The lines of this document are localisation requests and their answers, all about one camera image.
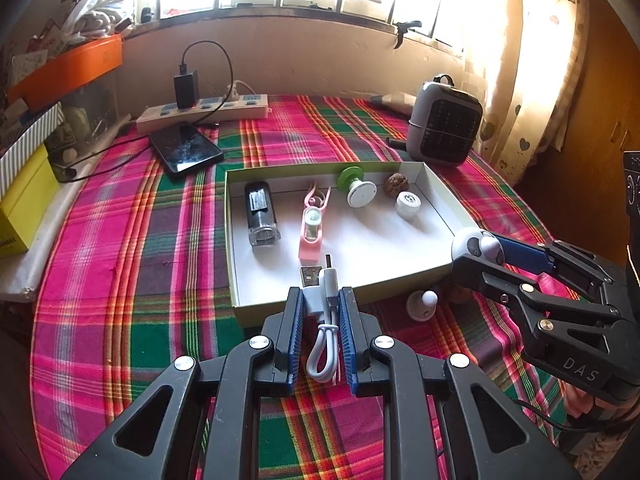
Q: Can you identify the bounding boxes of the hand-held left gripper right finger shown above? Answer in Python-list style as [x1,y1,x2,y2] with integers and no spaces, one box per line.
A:
[340,286,571,480]

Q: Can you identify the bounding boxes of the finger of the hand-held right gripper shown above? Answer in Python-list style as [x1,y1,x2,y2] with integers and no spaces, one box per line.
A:
[492,232,622,307]
[451,254,627,347]

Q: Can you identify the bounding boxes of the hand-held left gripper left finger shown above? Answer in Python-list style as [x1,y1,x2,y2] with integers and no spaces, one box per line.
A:
[60,286,306,480]

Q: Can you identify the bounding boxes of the white usb cable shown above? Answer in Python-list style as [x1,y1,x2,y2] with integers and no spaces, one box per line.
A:
[300,255,346,386]

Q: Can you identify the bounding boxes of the white panda round holder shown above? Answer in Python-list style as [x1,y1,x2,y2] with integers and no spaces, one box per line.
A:
[451,227,503,267]

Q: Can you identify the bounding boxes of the white cardboard box tray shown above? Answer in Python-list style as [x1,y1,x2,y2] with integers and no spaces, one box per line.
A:
[224,161,481,328]

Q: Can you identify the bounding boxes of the pink clip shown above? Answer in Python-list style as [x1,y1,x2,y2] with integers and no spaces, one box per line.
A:
[298,182,333,265]

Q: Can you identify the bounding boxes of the white bottle cap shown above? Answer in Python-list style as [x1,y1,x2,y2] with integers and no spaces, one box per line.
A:
[395,192,422,218]

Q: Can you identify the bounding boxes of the green and white suction hook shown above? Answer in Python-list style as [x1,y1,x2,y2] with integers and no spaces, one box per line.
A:
[337,166,379,208]

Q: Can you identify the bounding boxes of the person's right hand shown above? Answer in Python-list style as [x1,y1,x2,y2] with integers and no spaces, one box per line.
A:
[565,385,608,418]

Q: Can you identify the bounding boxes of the brown walnut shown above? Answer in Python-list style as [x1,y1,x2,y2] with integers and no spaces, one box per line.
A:
[445,282,473,306]
[384,172,411,195]

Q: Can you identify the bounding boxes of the small white knob hook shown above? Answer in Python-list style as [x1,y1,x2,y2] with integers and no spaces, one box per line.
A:
[406,290,440,322]

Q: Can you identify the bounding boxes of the black flashlight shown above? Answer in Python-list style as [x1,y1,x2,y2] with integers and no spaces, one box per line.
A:
[244,181,282,247]

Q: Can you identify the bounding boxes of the grey desktop heater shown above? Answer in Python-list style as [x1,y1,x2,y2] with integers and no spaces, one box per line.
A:
[406,75,483,168]

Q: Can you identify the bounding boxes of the wooden cabinet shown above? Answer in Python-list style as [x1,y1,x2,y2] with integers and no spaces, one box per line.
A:
[515,0,640,261]

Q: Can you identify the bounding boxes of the plaid blanket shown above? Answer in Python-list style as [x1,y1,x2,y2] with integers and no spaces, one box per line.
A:
[32,92,601,480]

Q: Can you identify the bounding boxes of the heart print curtain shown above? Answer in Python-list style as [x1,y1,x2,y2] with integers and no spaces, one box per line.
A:
[462,0,591,186]

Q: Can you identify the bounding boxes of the white tube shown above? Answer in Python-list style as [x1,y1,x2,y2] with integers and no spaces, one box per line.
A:
[370,91,416,113]

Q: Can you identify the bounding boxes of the black smartphone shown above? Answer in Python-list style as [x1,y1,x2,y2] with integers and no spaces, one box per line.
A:
[148,122,224,177]

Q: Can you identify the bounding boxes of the white power strip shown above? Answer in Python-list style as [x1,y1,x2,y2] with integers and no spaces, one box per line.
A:
[136,92,269,134]

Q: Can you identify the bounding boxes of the black window hook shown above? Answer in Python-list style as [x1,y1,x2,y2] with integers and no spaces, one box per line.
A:
[392,20,422,50]

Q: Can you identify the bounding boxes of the black charger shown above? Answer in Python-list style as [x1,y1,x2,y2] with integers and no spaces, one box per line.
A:
[173,62,201,110]

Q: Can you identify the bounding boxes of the yellow box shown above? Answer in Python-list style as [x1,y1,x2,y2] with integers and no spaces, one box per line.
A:
[0,145,61,259]

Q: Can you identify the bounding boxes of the striped gift box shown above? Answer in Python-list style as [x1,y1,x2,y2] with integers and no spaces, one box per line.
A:
[0,102,66,196]

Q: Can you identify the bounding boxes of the clear container with orange lid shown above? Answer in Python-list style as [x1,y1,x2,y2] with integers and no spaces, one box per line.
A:
[7,34,126,136]

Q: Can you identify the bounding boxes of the white plastic bag clutter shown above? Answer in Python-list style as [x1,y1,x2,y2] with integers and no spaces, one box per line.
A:
[62,0,131,36]

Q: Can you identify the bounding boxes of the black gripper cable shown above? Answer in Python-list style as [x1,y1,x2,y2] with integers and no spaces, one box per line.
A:
[515,397,640,432]

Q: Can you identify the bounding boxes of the thin black cable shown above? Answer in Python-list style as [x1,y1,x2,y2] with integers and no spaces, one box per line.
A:
[50,130,151,183]

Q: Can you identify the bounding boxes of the black charger cable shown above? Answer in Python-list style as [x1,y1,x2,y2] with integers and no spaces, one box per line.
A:
[180,40,234,126]

